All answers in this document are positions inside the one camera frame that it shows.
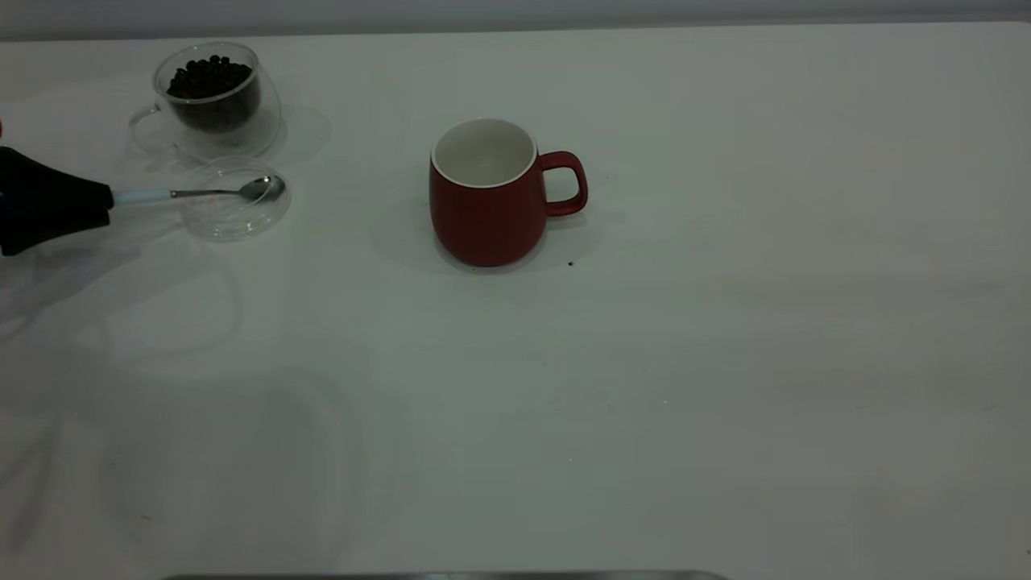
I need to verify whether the red ceramic mug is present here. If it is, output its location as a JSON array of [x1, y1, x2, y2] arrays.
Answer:
[[429, 118, 589, 268]]

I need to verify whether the clear round glass lid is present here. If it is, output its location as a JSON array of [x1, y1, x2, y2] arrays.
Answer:
[[181, 157, 292, 242]]

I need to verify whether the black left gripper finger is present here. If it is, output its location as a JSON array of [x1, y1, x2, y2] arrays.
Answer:
[[0, 201, 114, 257], [0, 146, 114, 209]]

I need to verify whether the dark coffee beans pile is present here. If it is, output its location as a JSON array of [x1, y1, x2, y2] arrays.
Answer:
[[167, 55, 261, 134]]

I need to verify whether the white-handled metal spoon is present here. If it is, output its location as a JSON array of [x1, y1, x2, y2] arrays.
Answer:
[[111, 176, 286, 207]]

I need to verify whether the clear glass cup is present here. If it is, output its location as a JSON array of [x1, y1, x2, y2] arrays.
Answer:
[[129, 42, 284, 162]]

